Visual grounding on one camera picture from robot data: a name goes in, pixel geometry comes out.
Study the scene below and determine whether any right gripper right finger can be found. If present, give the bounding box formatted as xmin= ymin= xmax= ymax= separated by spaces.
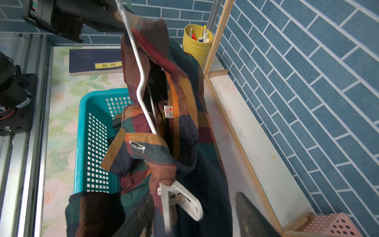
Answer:
xmin=235 ymin=192 xmax=281 ymax=237

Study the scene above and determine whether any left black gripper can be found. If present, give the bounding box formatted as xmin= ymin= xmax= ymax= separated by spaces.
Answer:
xmin=23 ymin=0 xmax=126 ymax=43

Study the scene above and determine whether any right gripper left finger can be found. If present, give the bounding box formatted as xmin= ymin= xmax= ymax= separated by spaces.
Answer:
xmin=113 ymin=194 xmax=155 ymax=237

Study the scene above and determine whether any white clothespin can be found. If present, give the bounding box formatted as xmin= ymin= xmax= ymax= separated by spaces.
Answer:
xmin=157 ymin=180 xmax=203 ymax=234

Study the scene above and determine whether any plaid long-sleeve shirt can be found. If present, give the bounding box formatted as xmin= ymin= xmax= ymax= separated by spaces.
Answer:
xmin=65 ymin=12 xmax=233 ymax=237

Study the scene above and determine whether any white wire hanger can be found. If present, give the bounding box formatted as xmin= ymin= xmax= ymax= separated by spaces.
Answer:
xmin=115 ymin=0 xmax=159 ymax=135

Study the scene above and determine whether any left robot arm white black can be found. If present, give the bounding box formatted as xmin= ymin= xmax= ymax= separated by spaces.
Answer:
xmin=1 ymin=1 xmax=126 ymax=136

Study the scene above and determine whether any dark blue book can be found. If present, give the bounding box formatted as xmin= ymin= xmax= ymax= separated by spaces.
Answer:
xmin=69 ymin=49 xmax=122 ymax=76

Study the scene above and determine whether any pink plastic basket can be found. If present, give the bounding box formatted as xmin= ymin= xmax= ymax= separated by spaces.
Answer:
xmin=297 ymin=213 xmax=363 ymax=237

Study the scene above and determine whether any teal plastic basket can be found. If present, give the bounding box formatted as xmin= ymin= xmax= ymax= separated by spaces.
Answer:
xmin=74 ymin=88 xmax=132 ymax=194

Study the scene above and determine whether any yellow cup with pens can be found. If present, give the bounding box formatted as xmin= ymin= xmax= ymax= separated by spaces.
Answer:
xmin=182 ymin=24 xmax=214 ymax=68

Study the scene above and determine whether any wooden clothes rack frame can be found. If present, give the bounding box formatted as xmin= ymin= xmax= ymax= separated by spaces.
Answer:
xmin=204 ymin=1 xmax=315 ymax=237

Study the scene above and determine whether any aluminium rail frame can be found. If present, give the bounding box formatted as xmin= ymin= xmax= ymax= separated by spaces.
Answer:
xmin=1 ymin=35 xmax=51 ymax=237

